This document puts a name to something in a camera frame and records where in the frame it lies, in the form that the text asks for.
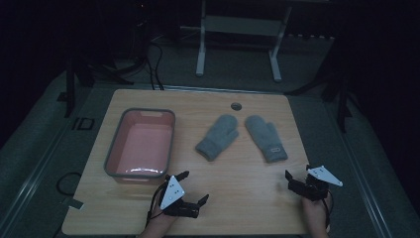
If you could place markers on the person's left hand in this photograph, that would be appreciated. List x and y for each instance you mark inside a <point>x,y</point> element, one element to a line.
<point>160,222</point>

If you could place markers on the person's right hand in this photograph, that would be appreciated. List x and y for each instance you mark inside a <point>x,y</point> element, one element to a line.
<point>314,213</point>

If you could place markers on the plain grey mitten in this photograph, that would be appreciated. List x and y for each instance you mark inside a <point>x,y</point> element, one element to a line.
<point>218,137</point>

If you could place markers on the grey mitten with label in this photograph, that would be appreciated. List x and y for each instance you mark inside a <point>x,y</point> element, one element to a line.
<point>265,137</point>

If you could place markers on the black camera stand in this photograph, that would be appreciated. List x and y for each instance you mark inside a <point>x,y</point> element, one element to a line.
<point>343,109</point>
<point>70,89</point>

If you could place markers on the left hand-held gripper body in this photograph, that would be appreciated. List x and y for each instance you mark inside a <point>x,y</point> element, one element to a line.
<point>172,192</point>

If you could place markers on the white metal desk frame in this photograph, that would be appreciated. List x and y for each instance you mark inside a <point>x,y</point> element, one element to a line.
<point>241,25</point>

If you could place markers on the pink basin with grey rim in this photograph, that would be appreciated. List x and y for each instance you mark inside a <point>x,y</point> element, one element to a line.
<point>142,145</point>

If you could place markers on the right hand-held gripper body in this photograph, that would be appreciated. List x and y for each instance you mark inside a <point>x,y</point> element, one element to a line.
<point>318,182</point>

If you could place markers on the grey tape piece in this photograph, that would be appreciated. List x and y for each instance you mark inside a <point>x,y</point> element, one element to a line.
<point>73,203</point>

